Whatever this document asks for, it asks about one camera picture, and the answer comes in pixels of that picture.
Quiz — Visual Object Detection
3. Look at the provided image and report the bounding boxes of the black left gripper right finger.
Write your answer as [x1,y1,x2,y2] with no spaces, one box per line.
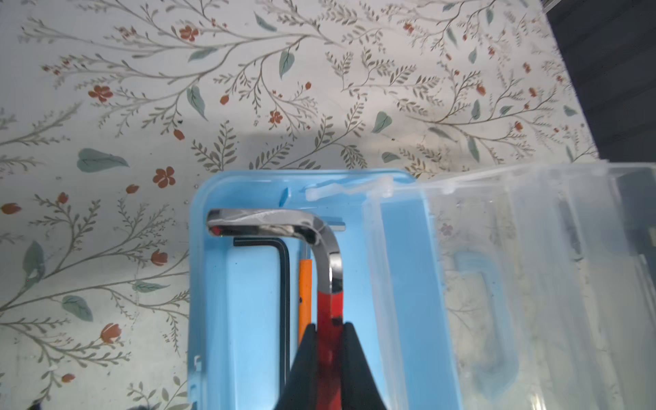
[340,322,387,410]

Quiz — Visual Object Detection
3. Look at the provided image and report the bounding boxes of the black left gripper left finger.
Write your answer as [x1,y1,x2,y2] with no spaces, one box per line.
[274,324,318,410]

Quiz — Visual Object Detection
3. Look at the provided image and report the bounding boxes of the black hex key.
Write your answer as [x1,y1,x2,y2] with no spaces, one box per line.
[233,237,290,396]

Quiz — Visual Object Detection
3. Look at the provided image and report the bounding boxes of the light blue plastic tool box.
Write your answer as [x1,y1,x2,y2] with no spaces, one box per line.
[188,170,462,409]

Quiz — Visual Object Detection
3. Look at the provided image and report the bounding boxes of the orange hex key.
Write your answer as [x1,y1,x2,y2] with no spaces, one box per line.
[297,242,313,344]

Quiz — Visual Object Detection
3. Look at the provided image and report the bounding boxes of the red hex key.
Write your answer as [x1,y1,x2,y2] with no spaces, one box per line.
[207,208,343,409]

